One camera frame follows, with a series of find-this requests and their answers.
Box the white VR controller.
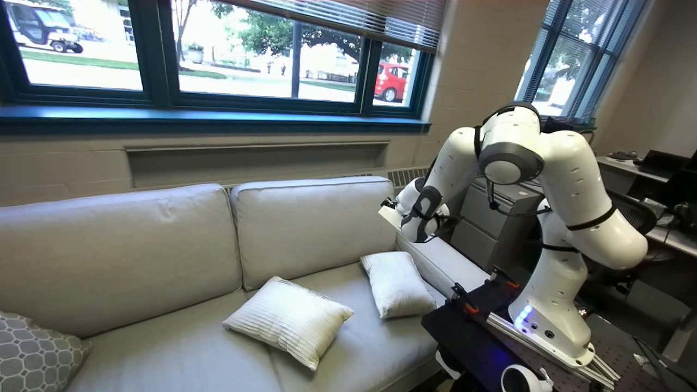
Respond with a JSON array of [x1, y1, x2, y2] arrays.
[[499, 361, 555, 392]]

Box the cream striped pillow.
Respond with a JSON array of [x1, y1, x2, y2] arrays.
[[221, 275, 356, 374], [359, 249, 440, 323]]

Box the red vehicle outside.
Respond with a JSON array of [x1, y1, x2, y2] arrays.
[[373, 61, 411, 104]]

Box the black laptop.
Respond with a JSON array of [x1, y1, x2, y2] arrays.
[[636, 148, 697, 183]]

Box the grey lattice pattern pillow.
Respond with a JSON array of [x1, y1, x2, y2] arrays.
[[0, 312, 93, 392]]

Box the window blinds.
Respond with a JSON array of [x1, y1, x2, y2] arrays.
[[237, 0, 449, 50]]

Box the grey filing cabinet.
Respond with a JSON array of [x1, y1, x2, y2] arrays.
[[449, 176, 546, 275]]

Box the narrow blue frame window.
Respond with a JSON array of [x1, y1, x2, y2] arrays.
[[513, 0, 652, 127]]

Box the black office chair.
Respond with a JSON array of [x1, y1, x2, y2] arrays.
[[580, 188, 659, 308]]

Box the grey sofa back cushion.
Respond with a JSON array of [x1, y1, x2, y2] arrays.
[[0, 181, 244, 340], [228, 174, 399, 292]]

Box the dark vehicle outside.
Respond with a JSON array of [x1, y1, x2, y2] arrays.
[[5, 0, 85, 55]]

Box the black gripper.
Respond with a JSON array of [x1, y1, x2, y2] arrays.
[[377, 196, 438, 245]]

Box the wide teal frame window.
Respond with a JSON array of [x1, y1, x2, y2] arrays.
[[0, 0, 449, 137]]

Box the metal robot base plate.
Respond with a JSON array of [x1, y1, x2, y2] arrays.
[[484, 312, 623, 390]]

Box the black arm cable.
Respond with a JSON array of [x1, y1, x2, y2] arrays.
[[472, 102, 618, 256]]

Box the white office desk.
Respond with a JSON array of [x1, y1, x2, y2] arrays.
[[594, 152, 697, 260]]

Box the beige wall radiator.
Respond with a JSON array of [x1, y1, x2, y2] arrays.
[[384, 163, 442, 193]]

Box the black robot table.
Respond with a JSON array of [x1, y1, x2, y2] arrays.
[[420, 272, 618, 392]]

